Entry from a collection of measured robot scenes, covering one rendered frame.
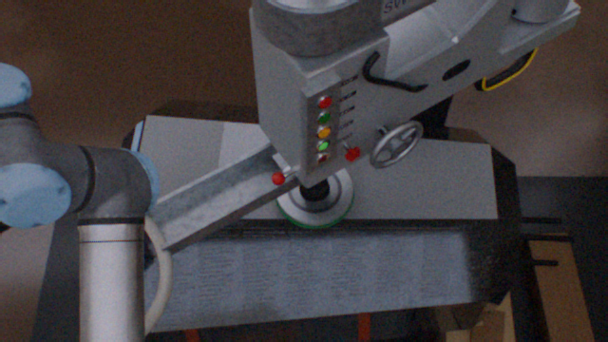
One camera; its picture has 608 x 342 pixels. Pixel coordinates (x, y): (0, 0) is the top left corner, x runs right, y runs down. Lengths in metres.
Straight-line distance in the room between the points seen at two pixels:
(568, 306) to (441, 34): 1.49
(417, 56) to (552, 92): 1.97
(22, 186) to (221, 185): 0.92
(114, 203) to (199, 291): 1.12
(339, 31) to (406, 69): 0.32
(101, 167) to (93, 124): 2.38
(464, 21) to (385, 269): 0.77
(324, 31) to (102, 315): 0.61
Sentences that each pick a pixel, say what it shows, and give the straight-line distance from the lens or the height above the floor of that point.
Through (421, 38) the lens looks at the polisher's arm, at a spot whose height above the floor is 1.44.
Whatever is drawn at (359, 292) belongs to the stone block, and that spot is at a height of 0.71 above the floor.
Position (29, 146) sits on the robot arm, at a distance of 0.92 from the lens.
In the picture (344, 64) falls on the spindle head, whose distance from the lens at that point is 1.36.
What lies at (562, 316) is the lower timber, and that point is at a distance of 2.82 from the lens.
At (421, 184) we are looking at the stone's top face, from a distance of 2.05.
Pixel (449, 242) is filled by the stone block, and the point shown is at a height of 0.82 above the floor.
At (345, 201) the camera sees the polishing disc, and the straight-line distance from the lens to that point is 1.94.
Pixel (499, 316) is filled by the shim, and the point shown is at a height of 0.25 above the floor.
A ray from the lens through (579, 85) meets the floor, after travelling 3.57.
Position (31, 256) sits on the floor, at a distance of 3.08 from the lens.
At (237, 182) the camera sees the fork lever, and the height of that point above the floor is 1.12.
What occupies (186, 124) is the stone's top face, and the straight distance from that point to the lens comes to 2.17.
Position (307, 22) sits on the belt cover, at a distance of 1.24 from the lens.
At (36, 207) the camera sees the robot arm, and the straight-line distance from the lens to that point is 0.91.
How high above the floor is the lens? 2.62
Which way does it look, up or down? 59 degrees down
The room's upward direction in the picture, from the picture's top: straight up
